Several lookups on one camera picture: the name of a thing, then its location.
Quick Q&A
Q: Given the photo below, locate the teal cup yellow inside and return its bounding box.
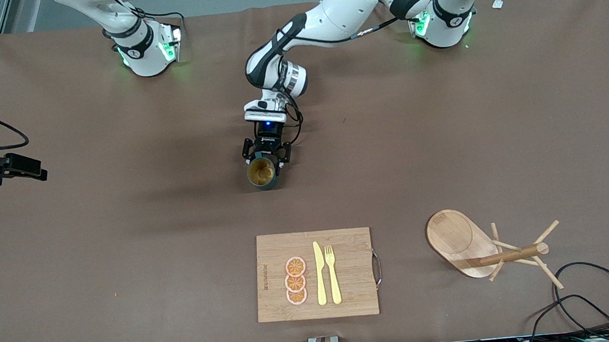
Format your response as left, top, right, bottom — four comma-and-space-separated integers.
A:
245, 154, 281, 193

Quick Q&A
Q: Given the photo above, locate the orange slice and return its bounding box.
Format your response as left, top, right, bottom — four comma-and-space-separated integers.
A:
284, 255, 308, 278

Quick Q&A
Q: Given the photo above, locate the yellow plastic knife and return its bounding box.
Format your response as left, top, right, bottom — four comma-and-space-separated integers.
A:
312, 240, 328, 306

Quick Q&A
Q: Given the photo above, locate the table cover sheet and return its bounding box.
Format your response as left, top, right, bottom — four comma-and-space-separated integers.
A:
0, 0, 609, 342

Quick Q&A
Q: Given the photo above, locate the yellow plastic fork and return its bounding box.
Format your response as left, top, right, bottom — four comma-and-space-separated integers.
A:
324, 244, 343, 306

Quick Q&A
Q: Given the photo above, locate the bamboo cutting board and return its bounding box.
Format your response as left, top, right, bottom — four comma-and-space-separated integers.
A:
250, 225, 387, 326

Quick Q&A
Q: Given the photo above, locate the wooden mug tree stand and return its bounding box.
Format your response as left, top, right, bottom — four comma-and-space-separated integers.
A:
424, 200, 566, 300

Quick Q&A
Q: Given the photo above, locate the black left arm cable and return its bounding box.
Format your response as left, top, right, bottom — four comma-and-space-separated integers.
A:
267, 0, 500, 146

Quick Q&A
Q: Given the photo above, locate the black right base cable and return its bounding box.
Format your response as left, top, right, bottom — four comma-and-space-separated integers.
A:
102, 0, 187, 46

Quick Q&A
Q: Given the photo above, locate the black looped cable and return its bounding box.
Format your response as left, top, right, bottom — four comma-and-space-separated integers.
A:
551, 259, 609, 342
524, 291, 609, 342

